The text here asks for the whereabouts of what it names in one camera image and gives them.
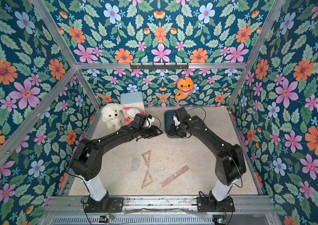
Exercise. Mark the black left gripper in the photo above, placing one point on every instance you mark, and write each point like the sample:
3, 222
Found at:
153, 131

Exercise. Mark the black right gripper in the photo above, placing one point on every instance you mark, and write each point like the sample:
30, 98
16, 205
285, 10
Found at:
177, 132

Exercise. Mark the teal plastic storage box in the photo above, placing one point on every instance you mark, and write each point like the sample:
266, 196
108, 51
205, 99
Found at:
168, 123

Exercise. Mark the pink long straight ruler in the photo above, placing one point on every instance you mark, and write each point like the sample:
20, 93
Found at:
173, 176

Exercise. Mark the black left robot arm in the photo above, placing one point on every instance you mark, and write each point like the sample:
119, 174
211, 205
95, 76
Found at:
86, 162

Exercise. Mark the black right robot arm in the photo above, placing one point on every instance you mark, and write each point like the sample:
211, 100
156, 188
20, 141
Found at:
230, 163

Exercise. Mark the light blue white box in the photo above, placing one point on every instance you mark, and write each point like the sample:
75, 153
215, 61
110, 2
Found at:
133, 100

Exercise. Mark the pink white toy figure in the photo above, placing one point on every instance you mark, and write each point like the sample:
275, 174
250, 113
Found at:
130, 113

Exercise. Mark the pink triangle ruler upper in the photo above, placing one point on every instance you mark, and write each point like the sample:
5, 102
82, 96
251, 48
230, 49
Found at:
147, 158

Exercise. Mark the white plush dog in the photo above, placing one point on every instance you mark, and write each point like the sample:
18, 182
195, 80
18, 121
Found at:
112, 115

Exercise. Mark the orange shark plush toy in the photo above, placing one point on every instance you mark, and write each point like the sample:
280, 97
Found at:
185, 87

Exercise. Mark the black hook rail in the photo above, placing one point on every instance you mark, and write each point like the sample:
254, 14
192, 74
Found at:
154, 66

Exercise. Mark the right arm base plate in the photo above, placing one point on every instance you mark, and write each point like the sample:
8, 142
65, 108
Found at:
205, 204

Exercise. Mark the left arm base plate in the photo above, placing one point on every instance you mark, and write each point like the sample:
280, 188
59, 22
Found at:
111, 204

